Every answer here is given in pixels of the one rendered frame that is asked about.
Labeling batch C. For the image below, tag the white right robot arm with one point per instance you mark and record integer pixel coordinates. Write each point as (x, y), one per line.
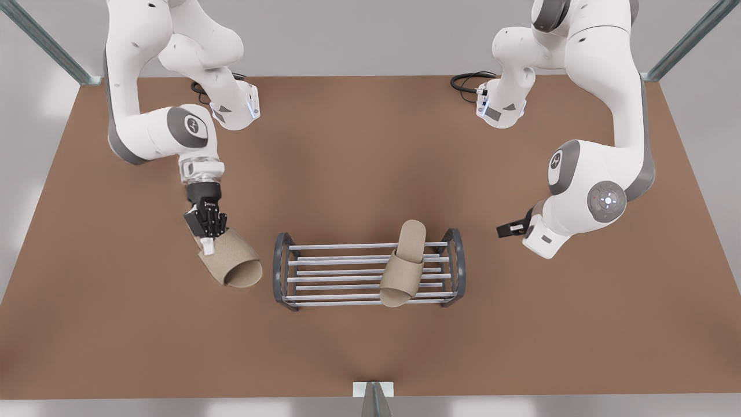
(142, 124)

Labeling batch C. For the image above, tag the beige open-toe slipper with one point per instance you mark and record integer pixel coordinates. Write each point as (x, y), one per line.
(402, 267)
(231, 260)

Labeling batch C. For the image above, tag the silver frame post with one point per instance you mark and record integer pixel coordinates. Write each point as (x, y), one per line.
(689, 40)
(49, 43)
(375, 398)

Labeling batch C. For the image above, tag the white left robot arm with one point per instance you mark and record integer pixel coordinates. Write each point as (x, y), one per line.
(596, 191)

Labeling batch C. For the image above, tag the grey metal shoe rack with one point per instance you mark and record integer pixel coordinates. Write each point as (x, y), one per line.
(368, 270)

